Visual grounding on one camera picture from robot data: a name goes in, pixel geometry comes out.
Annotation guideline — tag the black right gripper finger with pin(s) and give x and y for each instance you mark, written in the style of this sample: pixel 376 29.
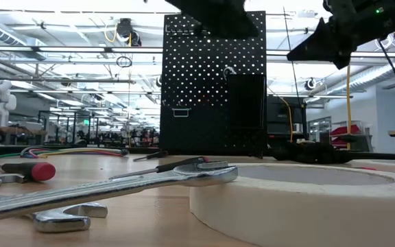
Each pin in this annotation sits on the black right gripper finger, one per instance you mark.
pixel 328 44

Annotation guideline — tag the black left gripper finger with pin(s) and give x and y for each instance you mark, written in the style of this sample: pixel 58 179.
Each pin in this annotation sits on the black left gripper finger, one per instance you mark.
pixel 225 20

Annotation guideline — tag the large silver wrench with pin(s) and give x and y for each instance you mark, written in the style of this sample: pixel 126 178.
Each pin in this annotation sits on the large silver wrench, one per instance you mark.
pixel 115 190

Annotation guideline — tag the silver open-end wrench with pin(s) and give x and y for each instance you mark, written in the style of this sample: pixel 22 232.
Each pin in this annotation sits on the silver open-end wrench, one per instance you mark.
pixel 2 178
pixel 60 221

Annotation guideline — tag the black metal pegboard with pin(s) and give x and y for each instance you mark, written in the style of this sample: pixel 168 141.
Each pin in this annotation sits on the black metal pegboard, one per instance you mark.
pixel 190 85

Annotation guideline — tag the black pegboard tool bin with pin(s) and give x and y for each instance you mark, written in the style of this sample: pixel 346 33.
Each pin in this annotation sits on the black pegboard tool bin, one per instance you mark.
pixel 245 103

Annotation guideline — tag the black cabinet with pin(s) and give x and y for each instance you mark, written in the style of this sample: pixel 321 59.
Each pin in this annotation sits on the black cabinet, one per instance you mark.
pixel 279 116

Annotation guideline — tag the red storage bins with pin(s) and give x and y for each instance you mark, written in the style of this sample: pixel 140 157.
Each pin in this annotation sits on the red storage bins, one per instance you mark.
pixel 345 130

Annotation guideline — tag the cluttered workbench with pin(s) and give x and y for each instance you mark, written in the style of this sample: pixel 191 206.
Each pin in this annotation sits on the cluttered workbench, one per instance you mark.
pixel 12 132

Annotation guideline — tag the silver pegboard hook rail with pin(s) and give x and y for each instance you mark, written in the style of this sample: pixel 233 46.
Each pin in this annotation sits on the silver pegboard hook rail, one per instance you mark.
pixel 177 31

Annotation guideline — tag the silver ceiling air duct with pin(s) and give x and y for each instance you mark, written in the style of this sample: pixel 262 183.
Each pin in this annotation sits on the silver ceiling air duct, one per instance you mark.
pixel 9 37
pixel 389 70

